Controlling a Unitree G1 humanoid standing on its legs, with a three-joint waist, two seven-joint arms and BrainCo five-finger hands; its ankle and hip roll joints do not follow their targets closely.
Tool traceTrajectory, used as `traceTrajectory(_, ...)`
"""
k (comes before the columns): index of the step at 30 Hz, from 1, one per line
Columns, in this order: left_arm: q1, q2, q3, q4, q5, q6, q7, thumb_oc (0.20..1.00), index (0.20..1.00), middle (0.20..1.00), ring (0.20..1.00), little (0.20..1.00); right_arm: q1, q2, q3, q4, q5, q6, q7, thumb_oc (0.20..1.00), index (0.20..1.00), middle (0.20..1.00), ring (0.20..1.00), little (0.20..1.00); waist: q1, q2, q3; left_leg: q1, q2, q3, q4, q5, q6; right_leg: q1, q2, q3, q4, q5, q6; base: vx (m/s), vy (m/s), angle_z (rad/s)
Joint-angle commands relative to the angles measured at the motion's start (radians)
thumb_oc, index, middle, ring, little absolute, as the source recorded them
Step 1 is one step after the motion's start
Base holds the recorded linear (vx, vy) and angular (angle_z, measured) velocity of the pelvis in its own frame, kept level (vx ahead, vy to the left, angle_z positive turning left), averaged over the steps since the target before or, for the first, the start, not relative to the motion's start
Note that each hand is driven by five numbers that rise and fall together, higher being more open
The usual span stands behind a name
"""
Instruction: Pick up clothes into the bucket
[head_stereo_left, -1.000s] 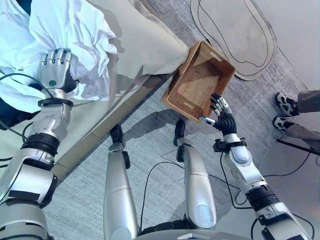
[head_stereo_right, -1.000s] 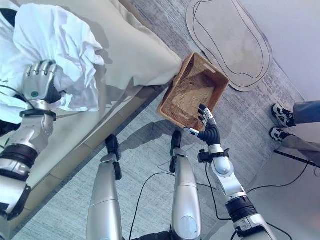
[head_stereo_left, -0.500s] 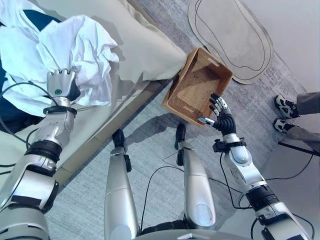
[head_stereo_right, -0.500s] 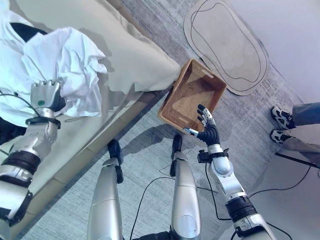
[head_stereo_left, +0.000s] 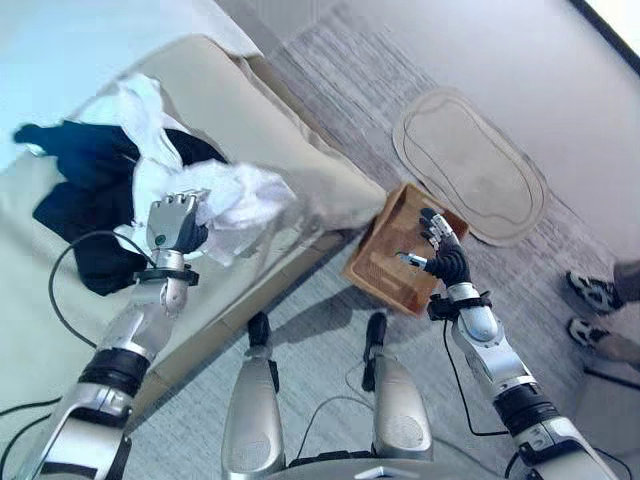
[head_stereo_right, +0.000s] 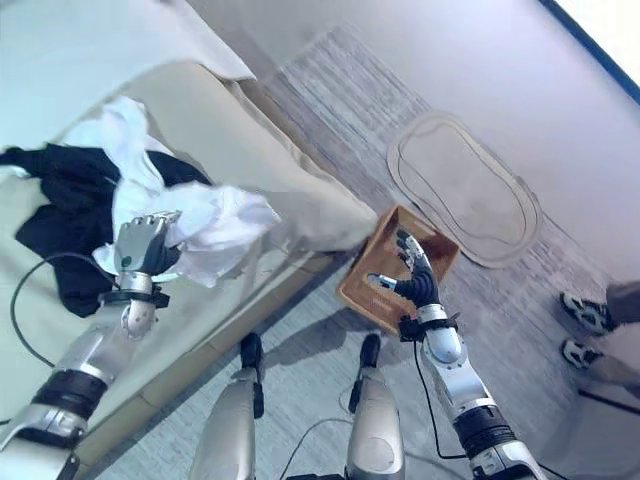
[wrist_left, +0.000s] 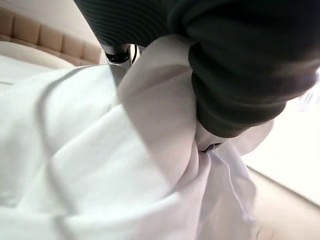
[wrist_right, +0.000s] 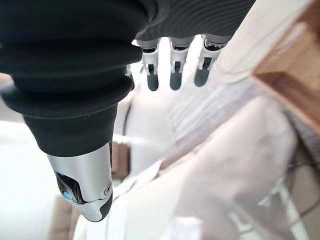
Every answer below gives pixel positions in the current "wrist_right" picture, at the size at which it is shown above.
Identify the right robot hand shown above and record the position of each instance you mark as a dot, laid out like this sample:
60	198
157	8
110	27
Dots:
75	62

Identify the brown wooden block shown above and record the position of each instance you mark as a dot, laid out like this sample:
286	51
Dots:
121	160

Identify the white striped cloth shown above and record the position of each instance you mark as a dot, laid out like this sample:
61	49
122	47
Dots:
200	110

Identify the white garment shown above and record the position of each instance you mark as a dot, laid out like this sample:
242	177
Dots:
120	215

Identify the pale pink garment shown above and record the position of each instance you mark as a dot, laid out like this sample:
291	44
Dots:
225	162

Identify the white bed sheet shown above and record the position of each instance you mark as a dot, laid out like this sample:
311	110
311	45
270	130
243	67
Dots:
255	37

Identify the grey fabric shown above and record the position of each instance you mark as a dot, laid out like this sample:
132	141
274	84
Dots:
307	140

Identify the wooden furniture frame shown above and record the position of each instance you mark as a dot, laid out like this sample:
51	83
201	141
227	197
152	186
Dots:
297	62

